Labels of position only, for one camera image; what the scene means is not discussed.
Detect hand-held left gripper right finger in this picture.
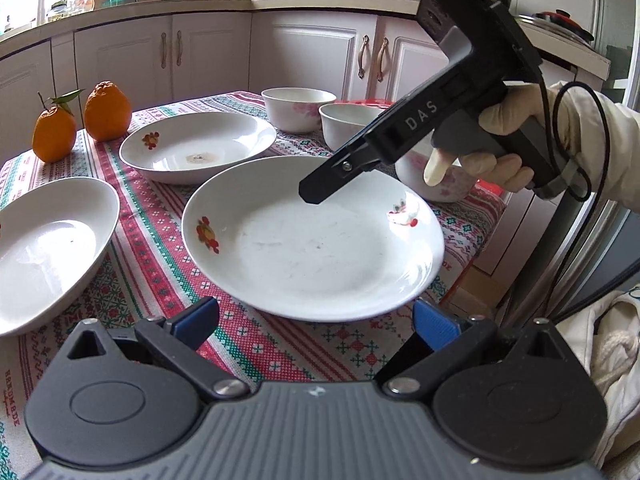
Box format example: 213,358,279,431
375,297,576,396

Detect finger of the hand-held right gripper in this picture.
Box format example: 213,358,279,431
298,134,385,207

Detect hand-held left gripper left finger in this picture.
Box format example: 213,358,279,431
62,296,252,402

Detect plain white bowl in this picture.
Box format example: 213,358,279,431
319,101,397,153

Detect white bowl with pink flowers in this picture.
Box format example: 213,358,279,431
395,149,477,204
261,87,337,134

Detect white plate with flower print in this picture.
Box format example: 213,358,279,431
181,156,446,322
119,111,277,184
0,176,121,337

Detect person's right forearm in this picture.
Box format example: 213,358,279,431
547,80,640,223

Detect person's right hand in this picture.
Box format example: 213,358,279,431
423,81,568,196

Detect patterned red green tablecloth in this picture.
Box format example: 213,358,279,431
0,91,508,480

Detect pan lid with red knob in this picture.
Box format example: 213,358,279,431
517,9,596,44

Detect kitchen countertop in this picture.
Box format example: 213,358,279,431
0,0,613,81

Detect person's cream jacket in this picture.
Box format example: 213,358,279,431
554,285,640,480

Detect bumpy orange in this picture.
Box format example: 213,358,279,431
83,80,132,142

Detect orange with green leaf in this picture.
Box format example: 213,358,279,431
32,89,87,163

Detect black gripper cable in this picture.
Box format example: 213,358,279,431
547,80,612,321

